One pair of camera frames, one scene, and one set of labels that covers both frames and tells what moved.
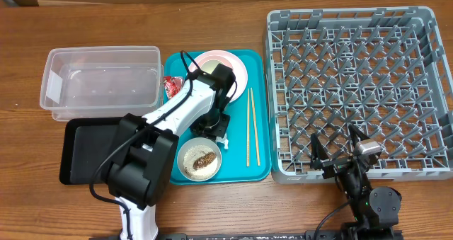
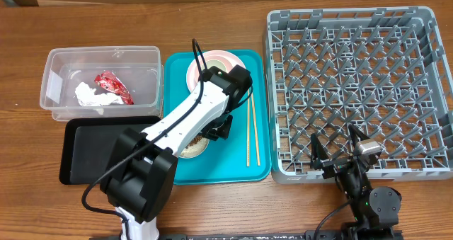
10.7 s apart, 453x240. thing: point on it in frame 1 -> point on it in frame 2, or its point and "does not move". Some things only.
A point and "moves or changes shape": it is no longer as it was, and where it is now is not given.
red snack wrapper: x=172 y=85 -> x=110 y=82
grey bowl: x=199 y=159 moves or changes shape
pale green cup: x=209 y=66 does not move
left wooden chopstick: x=248 y=129 does not move
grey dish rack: x=386 y=70 does not move
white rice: x=199 y=162 moves or changes shape
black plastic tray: x=85 y=143 does not move
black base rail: x=337 y=235 does not move
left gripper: x=220 y=131 does not move
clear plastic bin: x=102 y=81 does not move
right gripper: x=340 y=161 does not move
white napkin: x=224 y=140 -> x=86 y=96
